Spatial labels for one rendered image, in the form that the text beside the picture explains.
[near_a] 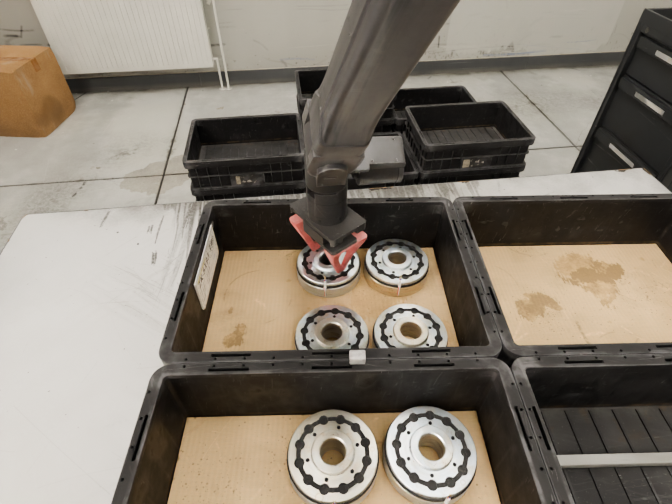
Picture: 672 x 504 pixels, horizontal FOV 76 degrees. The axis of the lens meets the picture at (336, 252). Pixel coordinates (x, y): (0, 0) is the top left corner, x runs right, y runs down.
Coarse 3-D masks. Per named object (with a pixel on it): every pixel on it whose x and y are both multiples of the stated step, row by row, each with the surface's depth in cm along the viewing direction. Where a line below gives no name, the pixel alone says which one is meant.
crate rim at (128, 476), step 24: (384, 360) 49; (408, 360) 49; (432, 360) 49; (456, 360) 49; (480, 360) 49; (504, 384) 47; (144, 408) 45; (144, 432) 43; (528, 432) 43; (528, 456) 41; (120, 480) 40
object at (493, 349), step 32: (192, 256) 61; (480, 288) 56; (480, 320) 53; (160, 352) 50; (192, 352) 50; (224, 352) 50; (256, 352) 50; (288, 352) 50; (320, 352) 50; (384, 352) 50; (448, 352) 50; (480, 352) 50
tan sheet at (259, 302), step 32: (224, 256) 75; (256, 256) 75; (288, 256) 75; (224, 288) 70; (256, 288) 70; (288, 288) 70; (224, 320) 65; (256, 320) 65; (288, 320) 65; (448, 320) 65
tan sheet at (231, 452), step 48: (192, 432) 53; (240, 432) 53; (288, 432) 53; (384, 432) 53; (480, 432) 53; (192, 480) 49; (240, 480) 49; (288, 480) 49; (384, 480) 49; (480, 480) 49
